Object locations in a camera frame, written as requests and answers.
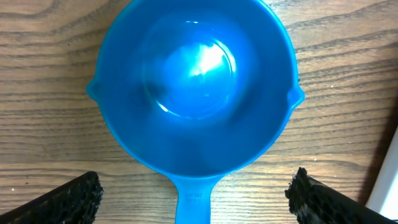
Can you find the white digital kitchen scale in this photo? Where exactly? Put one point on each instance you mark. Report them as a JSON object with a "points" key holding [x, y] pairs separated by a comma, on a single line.
{"points": [[383, 198]]}

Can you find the blue plastic measuring scoop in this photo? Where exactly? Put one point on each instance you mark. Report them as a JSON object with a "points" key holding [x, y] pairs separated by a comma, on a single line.
{"points": [[196, 90]]}

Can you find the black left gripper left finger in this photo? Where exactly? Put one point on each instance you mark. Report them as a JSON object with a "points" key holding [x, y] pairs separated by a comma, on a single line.
{"points": [[77, 201]]}

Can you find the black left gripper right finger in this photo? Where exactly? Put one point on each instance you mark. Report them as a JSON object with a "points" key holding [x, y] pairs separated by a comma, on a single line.
{"points": [[312, 202]]}

